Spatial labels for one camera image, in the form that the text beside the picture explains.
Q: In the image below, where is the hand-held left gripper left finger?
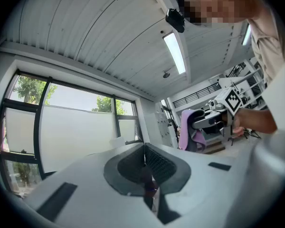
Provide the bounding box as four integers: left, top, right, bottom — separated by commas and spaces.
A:
23, 143, 159, 228

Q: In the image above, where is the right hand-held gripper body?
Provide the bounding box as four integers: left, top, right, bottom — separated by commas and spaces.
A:
201, 87, 243, 142

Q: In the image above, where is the long ceiling light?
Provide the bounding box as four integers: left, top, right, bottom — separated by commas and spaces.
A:
241, 24, 252, 46
163, 31, 187, 75

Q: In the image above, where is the white locker cabinet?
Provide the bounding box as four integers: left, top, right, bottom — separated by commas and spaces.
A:
155, 112, 179, 148

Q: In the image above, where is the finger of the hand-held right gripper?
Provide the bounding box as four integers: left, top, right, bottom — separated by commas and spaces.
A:
191, 110, 214, 130

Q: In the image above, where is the white open shelving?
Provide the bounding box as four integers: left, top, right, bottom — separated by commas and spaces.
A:
224, 58, 268, 111

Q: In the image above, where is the purple cloth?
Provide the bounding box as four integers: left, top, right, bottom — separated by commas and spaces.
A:
178, 109, 207, 152

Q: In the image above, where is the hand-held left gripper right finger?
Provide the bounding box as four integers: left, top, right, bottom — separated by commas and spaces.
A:
144, 142, 251, 228

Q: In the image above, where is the black framed window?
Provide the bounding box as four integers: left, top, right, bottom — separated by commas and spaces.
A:
0, 69, 144, 194

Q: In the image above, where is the person's head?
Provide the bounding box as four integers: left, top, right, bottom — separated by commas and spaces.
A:
180, 0, 271, 28

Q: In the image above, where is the person's right hand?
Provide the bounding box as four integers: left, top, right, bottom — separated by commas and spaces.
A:
232, 124, 246, 138

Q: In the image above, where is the black railing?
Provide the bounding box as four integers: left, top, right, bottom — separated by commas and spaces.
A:
172, 82, 222, 108

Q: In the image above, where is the person's beige shirt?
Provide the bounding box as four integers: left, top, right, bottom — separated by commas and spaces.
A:
247, 8, 285, 85

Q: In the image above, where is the black head-worn camera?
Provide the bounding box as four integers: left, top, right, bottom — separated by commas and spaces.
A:
165, 0, 193, 33

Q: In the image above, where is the person's right forearm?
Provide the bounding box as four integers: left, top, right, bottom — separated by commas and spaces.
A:
236, 108, 278, 134

